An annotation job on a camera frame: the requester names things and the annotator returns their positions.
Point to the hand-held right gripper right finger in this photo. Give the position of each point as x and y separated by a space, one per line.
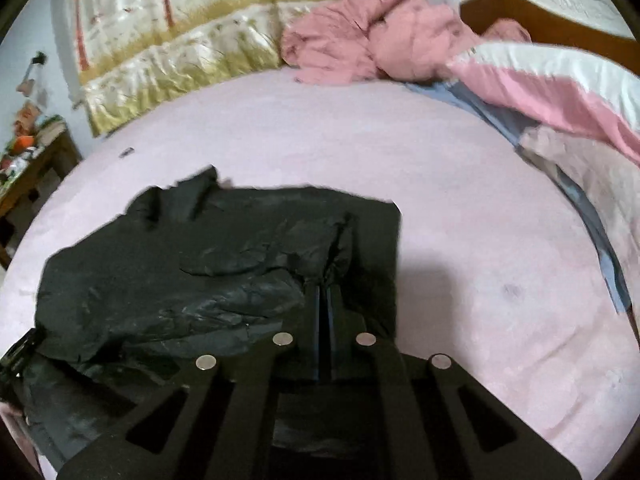
334 332

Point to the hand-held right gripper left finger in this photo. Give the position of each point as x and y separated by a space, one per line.
314 332

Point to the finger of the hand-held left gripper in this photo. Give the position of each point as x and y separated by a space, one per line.
20 352

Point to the black padded jacket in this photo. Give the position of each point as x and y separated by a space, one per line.
150 270

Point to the wooden desk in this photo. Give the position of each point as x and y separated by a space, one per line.
45 175

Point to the orange toy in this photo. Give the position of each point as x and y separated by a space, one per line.
23 143

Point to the red box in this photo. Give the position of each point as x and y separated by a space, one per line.
26 115

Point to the blue cloth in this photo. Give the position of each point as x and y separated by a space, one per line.
500 115

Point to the pink desk lamp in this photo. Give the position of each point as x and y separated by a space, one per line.
31 72

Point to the pink checked quilt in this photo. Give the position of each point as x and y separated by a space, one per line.
380 35

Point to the pink floral blanket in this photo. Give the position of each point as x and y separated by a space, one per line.
600 185

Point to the tree print curtain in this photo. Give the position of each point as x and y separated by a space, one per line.
200 35

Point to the white and pink pillow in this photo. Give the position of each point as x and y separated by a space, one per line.
550 85

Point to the white and wooden headboard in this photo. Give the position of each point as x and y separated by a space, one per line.
550 15

